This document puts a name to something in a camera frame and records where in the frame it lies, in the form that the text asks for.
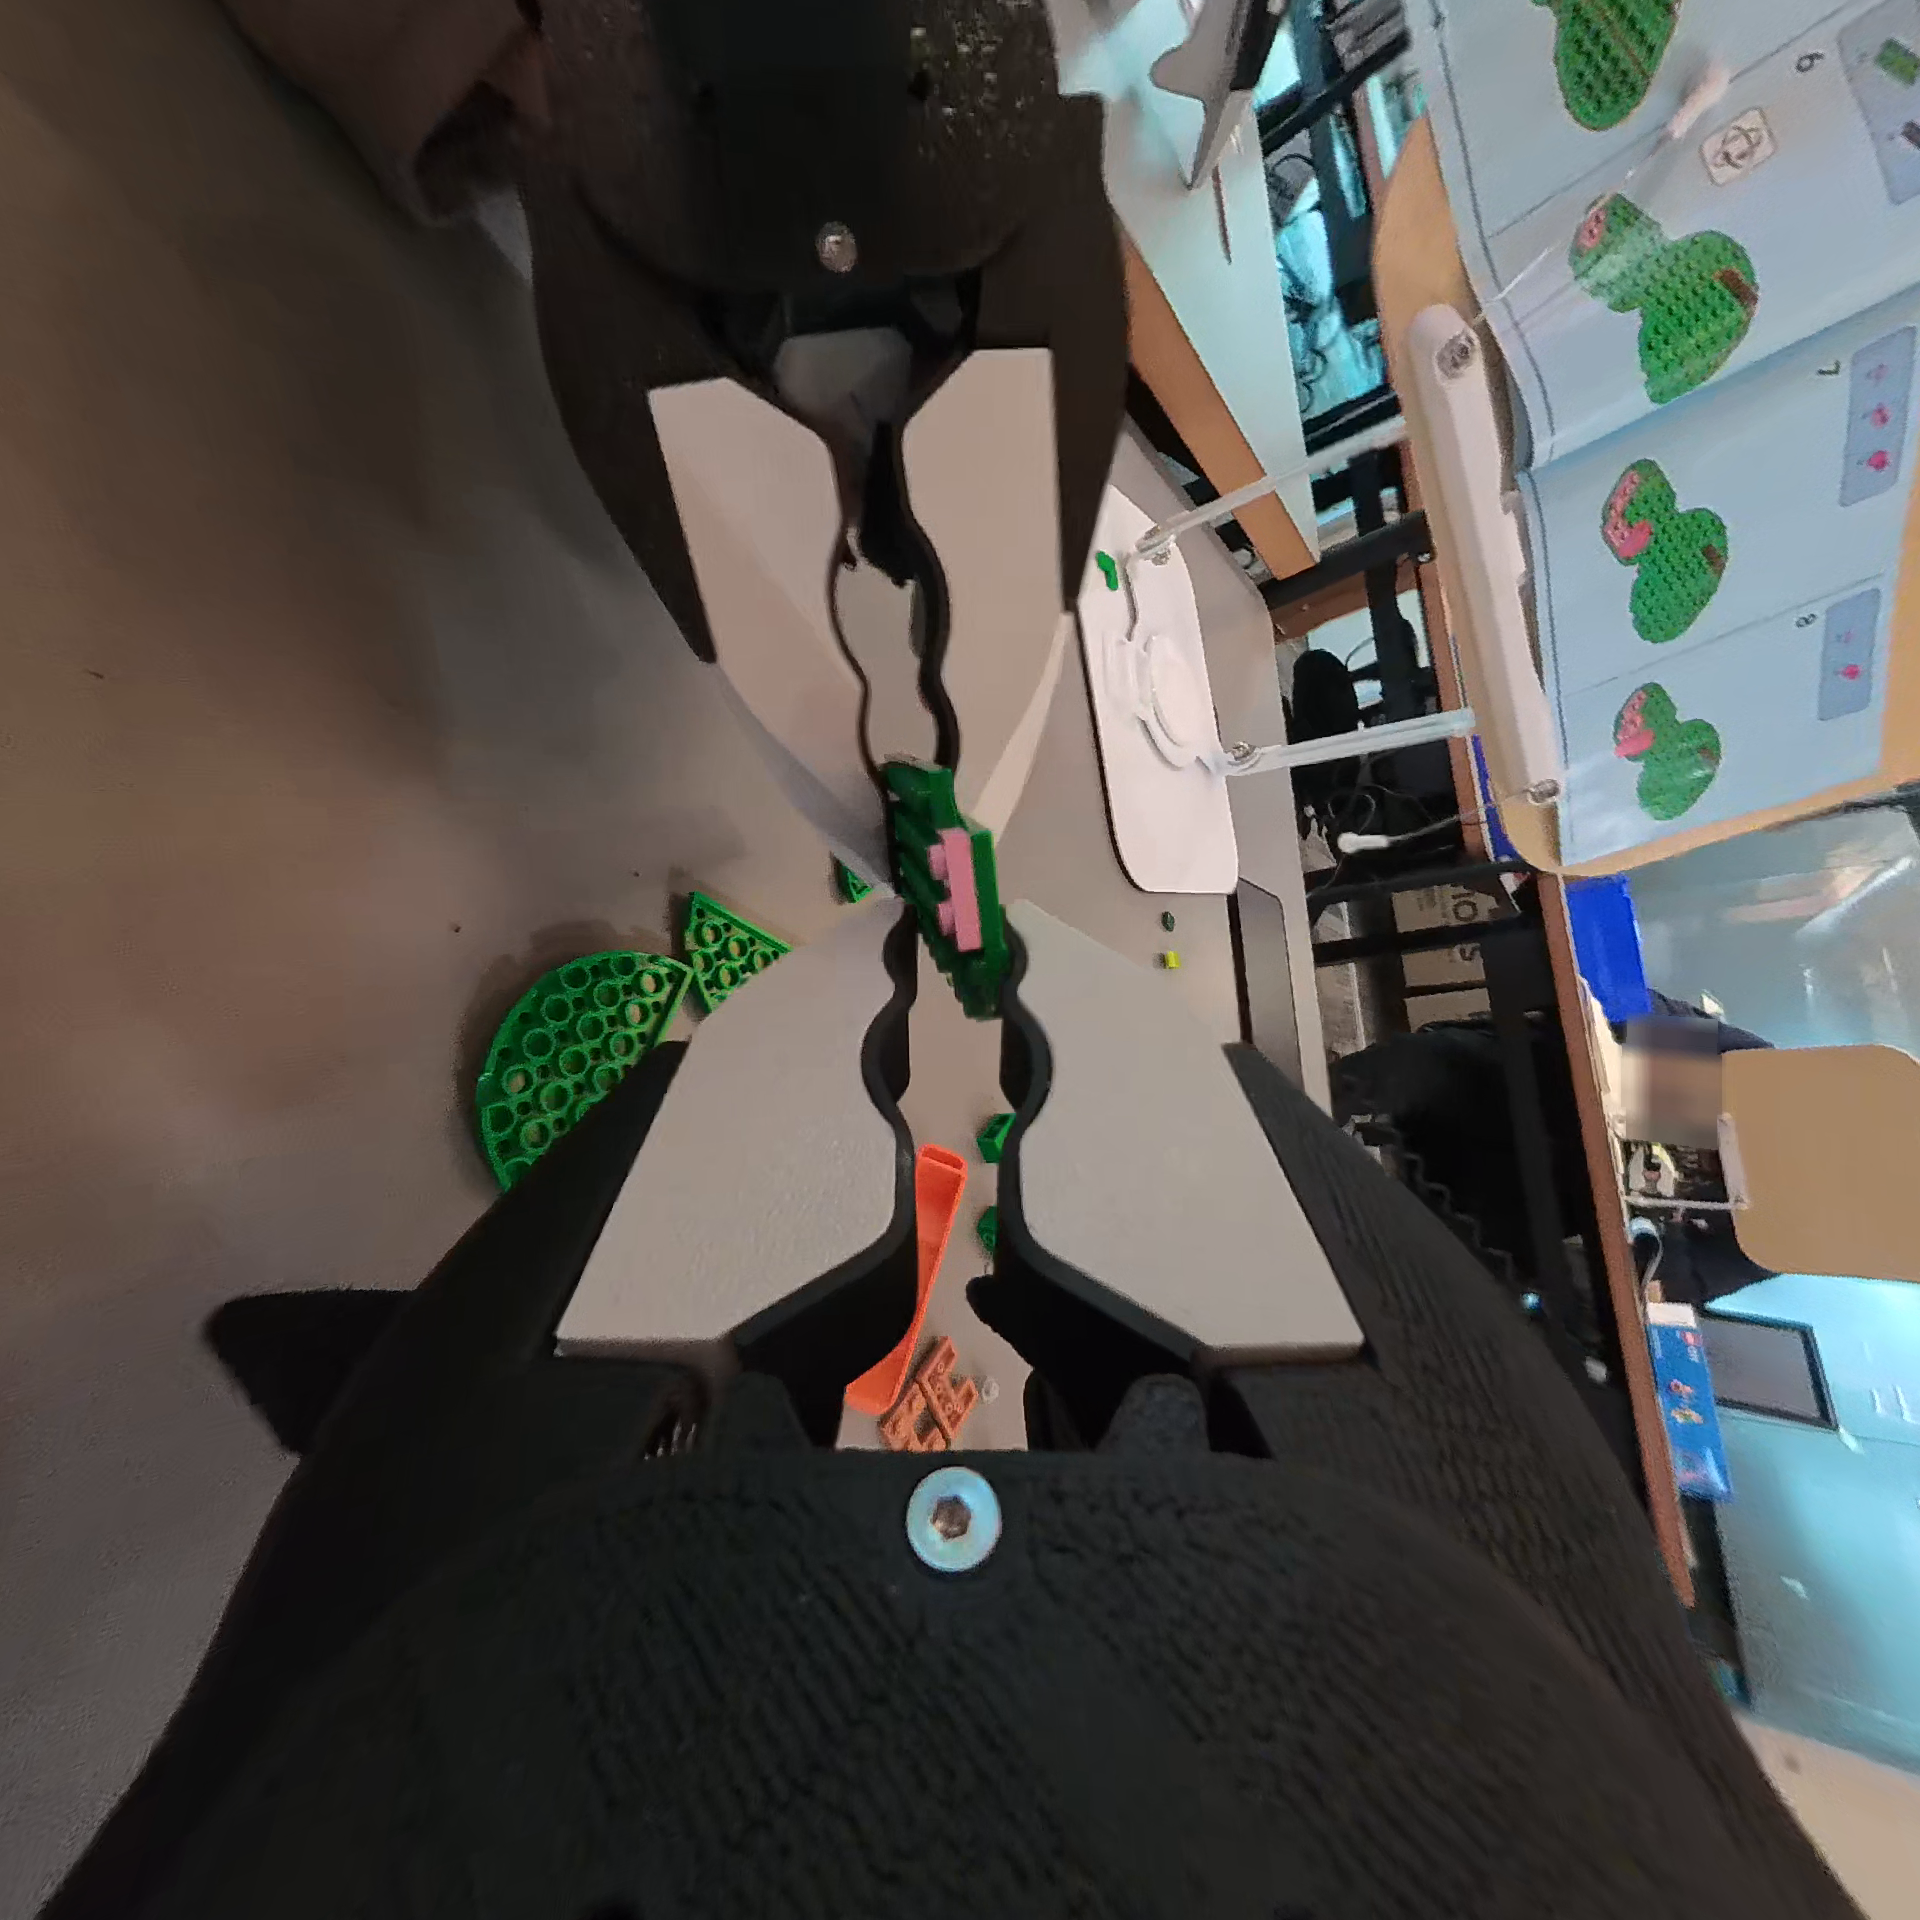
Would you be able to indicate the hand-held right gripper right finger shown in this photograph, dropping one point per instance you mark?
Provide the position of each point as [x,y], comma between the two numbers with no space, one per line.
[1170,1154]

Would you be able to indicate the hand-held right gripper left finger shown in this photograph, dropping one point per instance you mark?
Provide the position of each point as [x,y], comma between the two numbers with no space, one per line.
[748,1154]

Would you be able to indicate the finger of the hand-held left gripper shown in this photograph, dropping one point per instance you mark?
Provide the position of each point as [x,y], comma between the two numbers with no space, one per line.
[748,509]
[996,494]

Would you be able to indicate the green and pink lego assembly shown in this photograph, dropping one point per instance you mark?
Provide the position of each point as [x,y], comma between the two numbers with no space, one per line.
[937,877]

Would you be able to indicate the green quarter round lego plate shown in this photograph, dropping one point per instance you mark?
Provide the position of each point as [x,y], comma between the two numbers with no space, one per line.
[570,1049]

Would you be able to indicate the green triangular lego plate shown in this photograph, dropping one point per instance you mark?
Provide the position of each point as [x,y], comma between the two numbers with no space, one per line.
[724,948]

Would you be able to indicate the tiny green lego wedge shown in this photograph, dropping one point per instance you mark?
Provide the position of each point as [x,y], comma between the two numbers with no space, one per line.
[852,885]

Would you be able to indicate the brown brick pattern lego piece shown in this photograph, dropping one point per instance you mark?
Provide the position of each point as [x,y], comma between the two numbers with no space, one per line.
[930,1394]

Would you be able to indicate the blue lego box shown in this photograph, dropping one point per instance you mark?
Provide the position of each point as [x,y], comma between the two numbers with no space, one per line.
[1686,1409]

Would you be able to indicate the lego instruction booklet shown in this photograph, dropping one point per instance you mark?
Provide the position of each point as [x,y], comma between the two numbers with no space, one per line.
[1770,450]

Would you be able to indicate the orange brick separator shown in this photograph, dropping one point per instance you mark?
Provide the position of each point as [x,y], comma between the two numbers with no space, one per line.
[930,1245]

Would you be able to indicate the grey monitor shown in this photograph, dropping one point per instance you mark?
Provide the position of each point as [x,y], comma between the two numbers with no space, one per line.
[1208,74]

